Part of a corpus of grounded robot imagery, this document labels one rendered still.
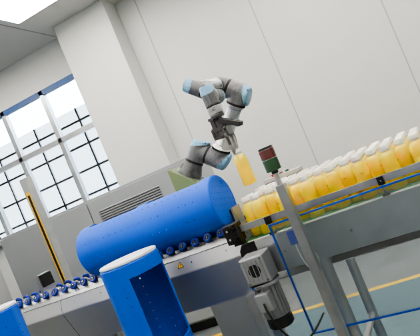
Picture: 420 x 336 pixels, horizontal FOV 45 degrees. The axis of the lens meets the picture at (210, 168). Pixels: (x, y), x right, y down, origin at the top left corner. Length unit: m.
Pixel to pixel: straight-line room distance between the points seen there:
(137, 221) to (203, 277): 0.44
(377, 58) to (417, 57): 0.35
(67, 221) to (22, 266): 0.71
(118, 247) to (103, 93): 3.18
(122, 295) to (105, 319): 0.67
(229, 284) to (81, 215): 2.51
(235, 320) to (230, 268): 0.73
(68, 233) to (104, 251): 2.16
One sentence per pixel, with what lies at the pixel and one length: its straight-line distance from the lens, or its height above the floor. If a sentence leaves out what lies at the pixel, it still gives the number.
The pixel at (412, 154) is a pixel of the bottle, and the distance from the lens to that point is 2.12.
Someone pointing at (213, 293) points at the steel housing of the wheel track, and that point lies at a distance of 2.56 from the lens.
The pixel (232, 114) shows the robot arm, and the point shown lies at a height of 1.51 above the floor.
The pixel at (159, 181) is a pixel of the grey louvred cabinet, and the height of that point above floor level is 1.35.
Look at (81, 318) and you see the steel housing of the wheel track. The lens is 3.01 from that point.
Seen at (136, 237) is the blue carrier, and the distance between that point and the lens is 2.60.
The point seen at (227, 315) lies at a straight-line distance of 3.12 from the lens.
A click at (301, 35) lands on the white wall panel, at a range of 5.30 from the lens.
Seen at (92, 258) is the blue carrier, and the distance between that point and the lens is 2.80.
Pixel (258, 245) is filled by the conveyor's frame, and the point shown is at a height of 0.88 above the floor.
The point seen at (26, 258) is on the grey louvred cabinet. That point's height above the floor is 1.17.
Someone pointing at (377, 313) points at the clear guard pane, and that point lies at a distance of 2.19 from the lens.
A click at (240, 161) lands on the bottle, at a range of 2.42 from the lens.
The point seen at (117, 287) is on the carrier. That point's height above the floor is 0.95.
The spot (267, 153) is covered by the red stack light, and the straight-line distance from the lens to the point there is 1.97.
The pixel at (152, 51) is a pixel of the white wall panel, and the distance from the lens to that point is 5.73.
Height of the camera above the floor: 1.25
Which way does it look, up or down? level
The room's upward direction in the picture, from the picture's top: 23 degrees counter-clockwise
